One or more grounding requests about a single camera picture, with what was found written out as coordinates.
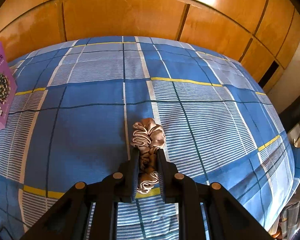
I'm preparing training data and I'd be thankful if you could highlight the purple carton box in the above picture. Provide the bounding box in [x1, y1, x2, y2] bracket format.
[0, 39, 18, 135]

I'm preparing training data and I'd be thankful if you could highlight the brown satin scrunchie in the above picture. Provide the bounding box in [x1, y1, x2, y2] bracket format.
[129, 117, 166, 195]

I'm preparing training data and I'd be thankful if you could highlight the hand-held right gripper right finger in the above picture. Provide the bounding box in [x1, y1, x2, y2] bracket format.
[156, 149, 274, 240]

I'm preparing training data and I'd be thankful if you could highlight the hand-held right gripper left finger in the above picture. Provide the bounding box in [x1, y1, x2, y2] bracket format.
[20, 148, 140, 240]

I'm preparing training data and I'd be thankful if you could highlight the blue plaid bed sheet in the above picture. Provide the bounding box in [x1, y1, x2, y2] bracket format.
[0, 36, 300, 240]

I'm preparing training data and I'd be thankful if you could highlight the wooden wardrobe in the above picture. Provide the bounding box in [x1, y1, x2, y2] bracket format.
[0, 0, 300, 88]

